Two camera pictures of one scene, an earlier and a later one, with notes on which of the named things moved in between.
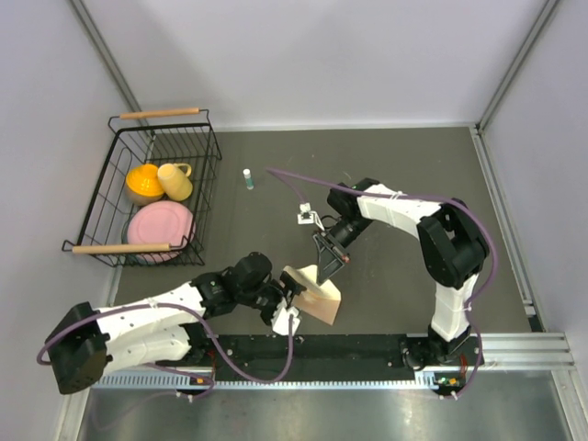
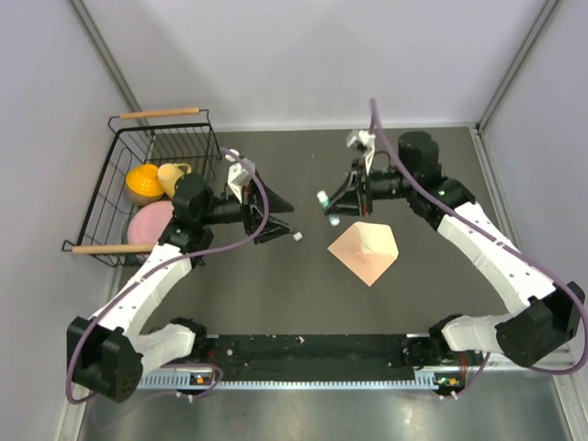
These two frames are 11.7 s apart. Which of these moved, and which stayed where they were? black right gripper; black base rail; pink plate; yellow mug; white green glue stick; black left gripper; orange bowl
Moved: white green glue stick; black left gripper; black right gripper
Stayed: pink plate; yellow mug; orange bowl; black base rail
